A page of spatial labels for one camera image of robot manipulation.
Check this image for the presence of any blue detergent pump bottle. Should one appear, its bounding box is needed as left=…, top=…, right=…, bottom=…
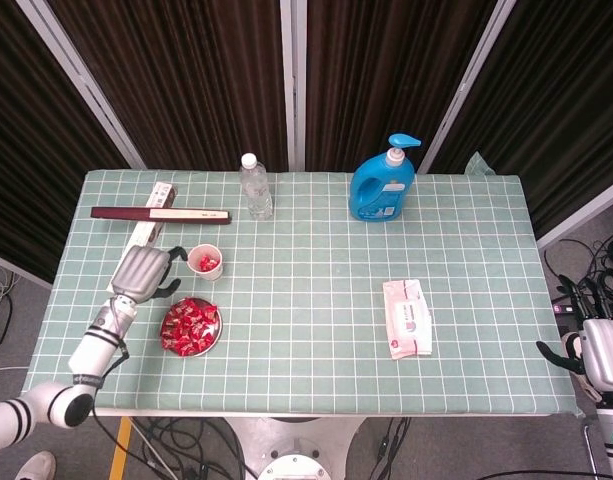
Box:
left=348, top=132, right=423, bottom=223

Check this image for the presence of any dark brown partition panel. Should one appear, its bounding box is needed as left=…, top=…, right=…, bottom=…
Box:
left=285, top=0, right=512, bottom=174
left=0, top=0, right=142, bottom=284
left=418, top=0, right=613, bottom=251
left=15, top=0, right=307, bottom=174

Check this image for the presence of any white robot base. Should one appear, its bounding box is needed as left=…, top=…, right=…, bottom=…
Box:
left=223, top=415, right=368, bottom=480

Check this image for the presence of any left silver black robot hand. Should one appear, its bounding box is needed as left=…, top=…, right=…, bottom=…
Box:
left=109, top=243, right=190, bottom=305

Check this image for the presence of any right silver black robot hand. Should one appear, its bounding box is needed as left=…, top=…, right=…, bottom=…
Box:
left=535, top=273, right=613, bottom=401

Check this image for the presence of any yellow floor tape strip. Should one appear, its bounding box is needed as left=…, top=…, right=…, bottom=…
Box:
left=108, top=417, right=133, bottom=480

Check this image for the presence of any white paper cup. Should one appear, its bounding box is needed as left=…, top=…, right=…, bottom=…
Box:
left=186, top=243, right=225, bottom=282

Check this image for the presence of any round metal plate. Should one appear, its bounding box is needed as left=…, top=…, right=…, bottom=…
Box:
left=159, top=298, right=224, bottom=359

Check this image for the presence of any pink wet wipes pack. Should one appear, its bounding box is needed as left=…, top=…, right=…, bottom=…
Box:
left=382, top=278, right=435, bottom=361

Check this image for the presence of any long maroon box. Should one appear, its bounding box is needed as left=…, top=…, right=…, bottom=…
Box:
left=89, top=206, right=233, bottom=226

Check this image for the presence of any green checked tablecloth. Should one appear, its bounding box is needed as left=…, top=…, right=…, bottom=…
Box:
left=18, top=151, right=583, bottom=417

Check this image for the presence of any white shoe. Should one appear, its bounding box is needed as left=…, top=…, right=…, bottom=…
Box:
left=13, top=450, right=57, bottom=480

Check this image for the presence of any long white red box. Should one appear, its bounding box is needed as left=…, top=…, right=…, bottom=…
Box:
left=107, top=181, right=180, bottom=297

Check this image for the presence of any clear plastic water bottle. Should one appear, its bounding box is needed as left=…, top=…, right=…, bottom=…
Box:
left=238, top=152, right=275, bottom=221

